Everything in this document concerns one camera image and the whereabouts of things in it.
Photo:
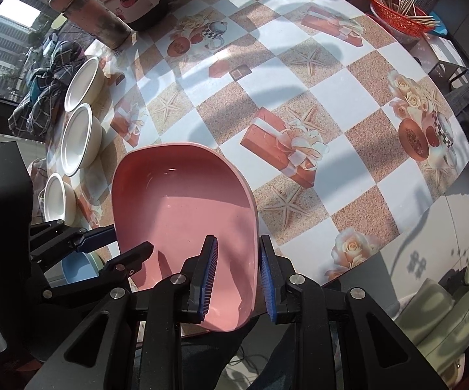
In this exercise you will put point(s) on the person's legs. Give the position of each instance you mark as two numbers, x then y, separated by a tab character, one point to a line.
259	365

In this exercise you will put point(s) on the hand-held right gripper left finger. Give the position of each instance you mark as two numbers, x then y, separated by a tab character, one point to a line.
209	280

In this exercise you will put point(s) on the small white bowl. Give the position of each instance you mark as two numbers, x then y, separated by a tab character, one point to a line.
55	199

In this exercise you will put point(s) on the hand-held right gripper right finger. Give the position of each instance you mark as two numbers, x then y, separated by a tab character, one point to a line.
268	284

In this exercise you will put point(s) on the pink metal thermos bottle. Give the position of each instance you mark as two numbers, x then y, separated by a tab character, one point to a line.
96	18

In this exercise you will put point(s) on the bundle of bamboo skewers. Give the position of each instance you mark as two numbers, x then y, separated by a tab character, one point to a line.
405	6

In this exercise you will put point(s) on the dark plaid cloth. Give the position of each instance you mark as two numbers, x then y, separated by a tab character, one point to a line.
45	89

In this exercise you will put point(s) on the light blue bowl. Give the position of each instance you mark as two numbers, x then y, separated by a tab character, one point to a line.
76	270

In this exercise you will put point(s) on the printed checkered tablecloth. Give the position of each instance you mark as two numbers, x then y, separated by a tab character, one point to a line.
340	89

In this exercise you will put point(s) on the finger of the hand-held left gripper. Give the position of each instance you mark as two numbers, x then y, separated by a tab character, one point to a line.
116	270
96	239

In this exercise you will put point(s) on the pink plate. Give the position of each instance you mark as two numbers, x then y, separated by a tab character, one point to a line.
177	211

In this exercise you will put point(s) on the red plastic basket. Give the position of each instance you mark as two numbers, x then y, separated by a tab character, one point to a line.
397	22

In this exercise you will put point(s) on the green padded chair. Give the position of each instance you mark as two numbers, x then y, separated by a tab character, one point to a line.
442	313

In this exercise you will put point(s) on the large white bowl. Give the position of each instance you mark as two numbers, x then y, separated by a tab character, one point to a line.
82	85
78	142

